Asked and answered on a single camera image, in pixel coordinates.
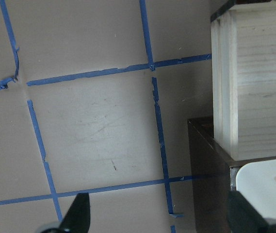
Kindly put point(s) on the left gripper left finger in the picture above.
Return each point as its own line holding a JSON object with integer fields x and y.
{"x": 77, "y": 219}

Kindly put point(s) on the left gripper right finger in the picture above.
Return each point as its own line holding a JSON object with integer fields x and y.
{"x": 242, "y": 216}

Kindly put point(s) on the wooden drawer with white handle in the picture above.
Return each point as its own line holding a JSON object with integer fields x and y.
{"x": 243, "y": 50}

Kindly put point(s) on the dark brown drawer cabinet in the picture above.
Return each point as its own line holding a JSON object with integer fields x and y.
{"x": 214, "y": 174}

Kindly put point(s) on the lower white plastic tray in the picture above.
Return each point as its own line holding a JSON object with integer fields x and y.
{"x": 257, "y": 183}

